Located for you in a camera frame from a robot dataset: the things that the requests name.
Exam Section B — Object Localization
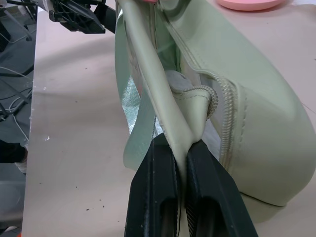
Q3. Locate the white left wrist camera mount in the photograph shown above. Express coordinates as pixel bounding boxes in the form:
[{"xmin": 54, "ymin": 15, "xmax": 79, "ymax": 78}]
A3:
[{"xmin": 40, "ymin": 0, "xmax": 55, "ymax": 13}]

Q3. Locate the pink round plate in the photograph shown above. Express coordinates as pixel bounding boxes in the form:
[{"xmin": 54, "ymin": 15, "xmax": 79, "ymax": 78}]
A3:
[{"xmin": 216, "ymin": 0, "xmax": 281, "ymax": 11}]

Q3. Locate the black cable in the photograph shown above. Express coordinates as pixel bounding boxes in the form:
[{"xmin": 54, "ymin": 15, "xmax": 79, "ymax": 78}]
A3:
[{"xmin": 0, "ymin": 65, "xmax": 34, "ymax": 79}]

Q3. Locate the grey soft object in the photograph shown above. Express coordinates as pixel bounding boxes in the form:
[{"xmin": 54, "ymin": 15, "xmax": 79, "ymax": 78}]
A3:
[{"xmin": 167, "ymin": 70, "xmax": 192, "ymax": 93}]

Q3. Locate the thin white cable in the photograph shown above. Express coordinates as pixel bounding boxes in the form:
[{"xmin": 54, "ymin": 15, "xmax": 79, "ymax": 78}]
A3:
[{"xmin": 0, "ymin": 97, "xmax": 32, "ymax": 147}]

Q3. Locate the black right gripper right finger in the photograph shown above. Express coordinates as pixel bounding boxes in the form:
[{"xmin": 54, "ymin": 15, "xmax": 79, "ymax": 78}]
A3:
[{"xmin": 185, "ymin": 140, "xmax": 259, "ymax": 237}]

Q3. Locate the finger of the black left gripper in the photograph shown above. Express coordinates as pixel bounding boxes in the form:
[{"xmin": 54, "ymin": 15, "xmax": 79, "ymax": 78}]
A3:
[
  {"xmin": 64, "ymin": 16, "xmax": 106, "ymax": 34},
  {"xmin": 92, "ymin": 3, "xmax": 117, "ymax": 35}
]

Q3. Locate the light green zipper pouch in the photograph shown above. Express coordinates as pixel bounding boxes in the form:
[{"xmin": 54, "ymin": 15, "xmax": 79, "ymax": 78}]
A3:
[{"xmin": 115, "ymin": 0, "xmax": 316, "ymax": 224}]

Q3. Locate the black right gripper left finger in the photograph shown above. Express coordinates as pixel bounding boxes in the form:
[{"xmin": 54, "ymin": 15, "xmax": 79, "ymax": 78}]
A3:
[{"xmin": 124, "ymin": 134, "xmax": 184, "ymax": 237}]

